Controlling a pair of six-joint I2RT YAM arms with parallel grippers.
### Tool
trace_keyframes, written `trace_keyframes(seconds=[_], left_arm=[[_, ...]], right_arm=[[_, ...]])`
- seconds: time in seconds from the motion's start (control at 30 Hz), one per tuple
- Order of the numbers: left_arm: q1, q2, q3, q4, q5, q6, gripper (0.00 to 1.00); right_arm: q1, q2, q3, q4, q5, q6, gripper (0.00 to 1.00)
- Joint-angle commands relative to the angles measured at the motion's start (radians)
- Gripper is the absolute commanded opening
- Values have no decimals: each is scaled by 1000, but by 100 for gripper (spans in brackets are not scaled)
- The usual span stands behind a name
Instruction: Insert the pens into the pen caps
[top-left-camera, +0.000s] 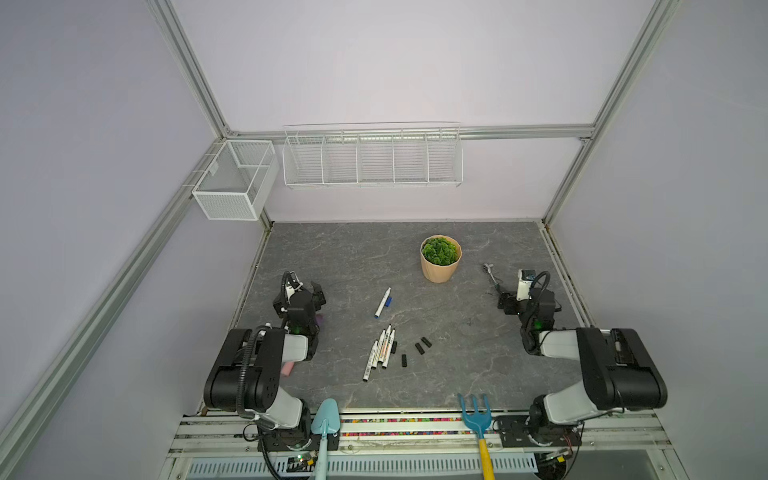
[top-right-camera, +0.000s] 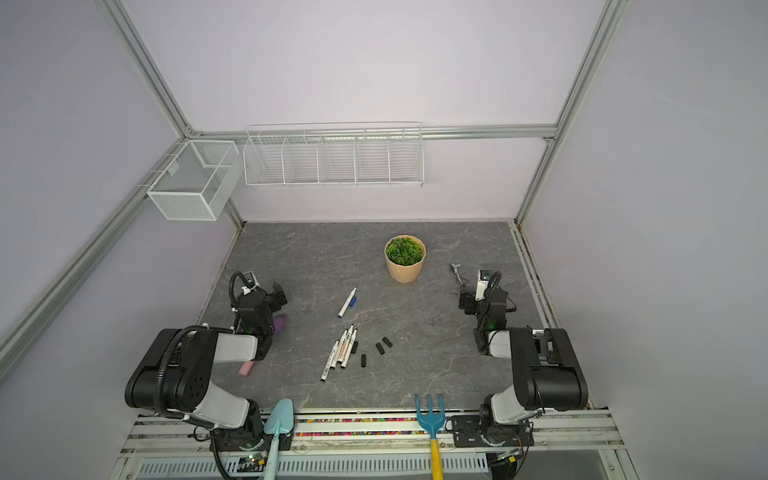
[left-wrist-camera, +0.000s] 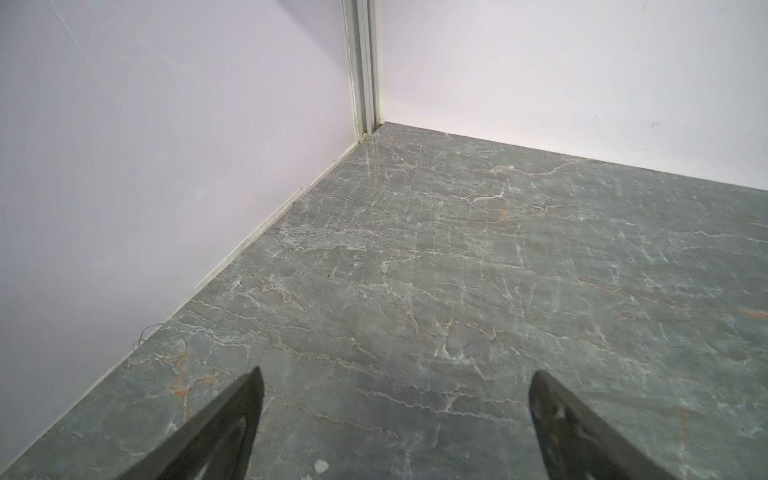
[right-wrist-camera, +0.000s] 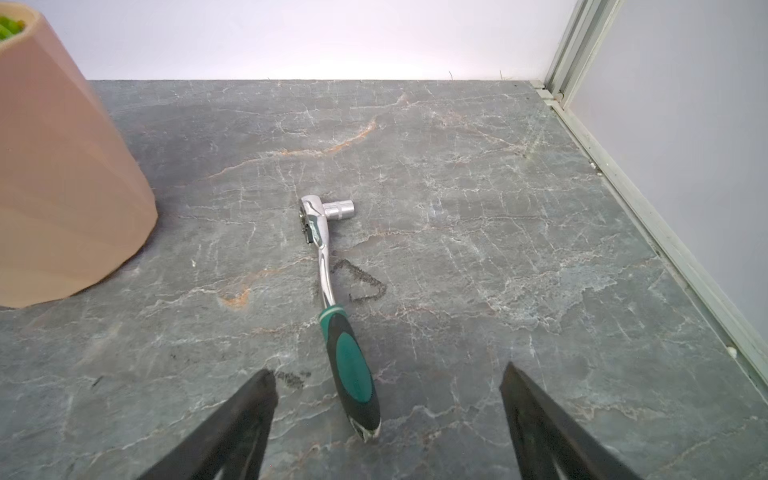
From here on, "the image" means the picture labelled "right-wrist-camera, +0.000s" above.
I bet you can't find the pink faceted plant pot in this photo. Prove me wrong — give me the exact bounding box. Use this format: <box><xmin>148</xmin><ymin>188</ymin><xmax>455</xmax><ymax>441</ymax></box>
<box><xmin>1</xmin><ymin>2</ymin><xmax>158</xmax><ymax>308</ymax></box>

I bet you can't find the aluminium frame rail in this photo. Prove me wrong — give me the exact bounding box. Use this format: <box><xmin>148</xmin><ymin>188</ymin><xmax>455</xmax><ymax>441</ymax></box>
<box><xmin>532</xmin><ymin>1</ymin><xmax>767</xmax><ymax>383</ymax></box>

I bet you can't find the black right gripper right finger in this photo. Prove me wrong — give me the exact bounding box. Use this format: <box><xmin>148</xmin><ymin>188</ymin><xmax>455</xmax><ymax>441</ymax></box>
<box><xmin>500</xmin><ymin>363</ymin><xmax>638</xmax><ymax>479</ymax></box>

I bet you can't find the green artificial plant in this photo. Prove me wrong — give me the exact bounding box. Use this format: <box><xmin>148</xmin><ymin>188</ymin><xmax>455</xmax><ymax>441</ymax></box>
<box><xmin>0</xmin><ymin>15</ymin><xmax>26</xmax><ymax>41</ymax></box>

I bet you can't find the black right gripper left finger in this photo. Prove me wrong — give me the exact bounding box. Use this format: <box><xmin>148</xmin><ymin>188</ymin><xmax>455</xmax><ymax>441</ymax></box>
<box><xmin>141</xmin><ymin>369</ymin><xmax>278</xmax><ymax>479</ymax></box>

